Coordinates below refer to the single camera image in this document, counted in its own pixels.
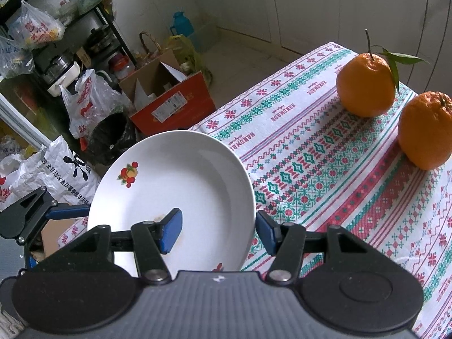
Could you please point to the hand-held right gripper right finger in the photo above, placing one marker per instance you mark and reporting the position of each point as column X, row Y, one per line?
column 266, row 233

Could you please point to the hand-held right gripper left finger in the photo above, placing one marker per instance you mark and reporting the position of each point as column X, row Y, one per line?
column 171, row 231

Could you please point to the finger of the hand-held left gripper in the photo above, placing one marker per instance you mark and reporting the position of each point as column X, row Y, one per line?
column 32, row 260
column 69, row 212

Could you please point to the white fruit-print plate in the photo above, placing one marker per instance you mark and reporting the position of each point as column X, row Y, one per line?
column 197, row 183

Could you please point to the white printed sack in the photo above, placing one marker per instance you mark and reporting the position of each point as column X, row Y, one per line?
column 70, row 169

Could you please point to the patterned tablecloth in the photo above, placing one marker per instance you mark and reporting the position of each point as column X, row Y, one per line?
column 317, row 166

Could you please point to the black trash bin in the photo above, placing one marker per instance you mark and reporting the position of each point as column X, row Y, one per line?
column 111, row 137

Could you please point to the red and white plastic bag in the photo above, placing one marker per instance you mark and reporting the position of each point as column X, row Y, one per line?
column 88, row 102

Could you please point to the red and brown cardboard box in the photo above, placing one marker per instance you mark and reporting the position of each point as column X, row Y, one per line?
column 173, row 109

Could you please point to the white small appliance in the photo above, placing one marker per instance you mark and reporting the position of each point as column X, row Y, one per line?
column 61, row 77

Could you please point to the jar with red lid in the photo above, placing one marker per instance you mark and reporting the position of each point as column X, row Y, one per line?
column 122, row 67

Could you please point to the dark cooking pot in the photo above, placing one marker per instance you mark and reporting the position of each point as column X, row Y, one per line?
column 99, row 42

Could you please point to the yellow bag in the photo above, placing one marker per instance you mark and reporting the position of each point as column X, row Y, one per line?
column 190, row 56

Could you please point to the orange with green leaf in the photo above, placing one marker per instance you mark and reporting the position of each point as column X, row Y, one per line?
column 365, row 84

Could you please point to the black shelf rack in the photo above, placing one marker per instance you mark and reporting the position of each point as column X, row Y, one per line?
column 113, row 39

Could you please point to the wicker basket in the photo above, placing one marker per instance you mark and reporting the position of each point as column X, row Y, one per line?
column 152, row 47

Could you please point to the clear plastic bag of food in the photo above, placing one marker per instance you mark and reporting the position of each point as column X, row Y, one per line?
column 35, row 28

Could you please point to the leafless orange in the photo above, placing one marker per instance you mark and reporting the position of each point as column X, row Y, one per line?
column 427, row 130

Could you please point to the blue thermos jug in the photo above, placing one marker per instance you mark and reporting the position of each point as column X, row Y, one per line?
column 182, row 28

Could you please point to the white kitchen cabinets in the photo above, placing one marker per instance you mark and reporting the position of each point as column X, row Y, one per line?
column 300, row 7

